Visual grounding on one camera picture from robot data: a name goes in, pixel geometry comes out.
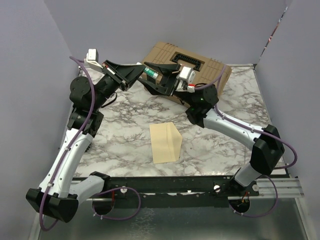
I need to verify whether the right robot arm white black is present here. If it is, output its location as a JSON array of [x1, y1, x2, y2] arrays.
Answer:
[[140, 62, 285, 196]]

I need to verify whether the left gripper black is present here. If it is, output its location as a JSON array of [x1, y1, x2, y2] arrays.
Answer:
[[91, 59, 146, 111]]

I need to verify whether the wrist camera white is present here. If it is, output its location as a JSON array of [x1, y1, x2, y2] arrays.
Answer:
[[84, 48, 103, 73], [175, 66, 196, 93]]

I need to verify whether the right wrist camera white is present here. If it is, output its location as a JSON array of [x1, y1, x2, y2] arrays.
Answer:
[[175, 66, 196, 93]]

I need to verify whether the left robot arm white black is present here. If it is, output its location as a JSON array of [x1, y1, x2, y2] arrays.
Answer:
[[26, 61, 145, 223]]

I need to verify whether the tan plastic toolbox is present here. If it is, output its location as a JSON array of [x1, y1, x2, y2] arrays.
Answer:
[[141, 41, 232, 106]]

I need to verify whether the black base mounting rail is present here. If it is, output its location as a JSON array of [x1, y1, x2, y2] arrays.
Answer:
[[91, 175, 259, 209]]

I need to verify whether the green white glue stick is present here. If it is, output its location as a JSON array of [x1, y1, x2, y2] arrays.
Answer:
[[144, 67, 159, 79]]

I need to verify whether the cream paper envelope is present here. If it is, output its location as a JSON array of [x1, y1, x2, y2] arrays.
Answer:
[[149, 122, 183, 164]]

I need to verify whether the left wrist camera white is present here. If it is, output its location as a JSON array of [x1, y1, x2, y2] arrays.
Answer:
[[84, 48, 103, 73]]

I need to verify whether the aluminium extrusion rail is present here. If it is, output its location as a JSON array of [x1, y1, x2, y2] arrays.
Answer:
[[257, 178, 304, 199]]

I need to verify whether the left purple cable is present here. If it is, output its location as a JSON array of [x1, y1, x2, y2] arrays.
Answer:
[[39, 56, 142, 232]]

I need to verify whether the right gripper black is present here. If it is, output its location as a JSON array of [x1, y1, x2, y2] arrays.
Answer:
[[137, 62, 197, 107]]

